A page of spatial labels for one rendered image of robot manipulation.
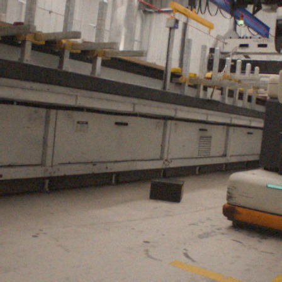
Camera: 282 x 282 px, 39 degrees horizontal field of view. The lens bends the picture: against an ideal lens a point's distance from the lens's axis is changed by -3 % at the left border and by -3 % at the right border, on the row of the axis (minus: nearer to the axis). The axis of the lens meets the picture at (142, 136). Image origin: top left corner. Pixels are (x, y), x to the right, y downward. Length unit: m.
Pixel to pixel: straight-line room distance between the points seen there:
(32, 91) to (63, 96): 0.21
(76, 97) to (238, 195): 0.99
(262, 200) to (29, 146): 1.28
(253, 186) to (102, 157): 1.18
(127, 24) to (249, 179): 5.74
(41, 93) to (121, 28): 5.45
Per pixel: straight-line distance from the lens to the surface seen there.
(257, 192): 2.02
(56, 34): 1.90
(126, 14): 7.51
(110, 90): 2.38
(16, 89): 1.99
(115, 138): 2.89
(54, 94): 2.14
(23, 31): 1.67
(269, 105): 2.35
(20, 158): 2.33
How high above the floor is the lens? 0.51
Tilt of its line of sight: 3 degrees down
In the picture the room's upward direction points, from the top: 6 degrees clockwise
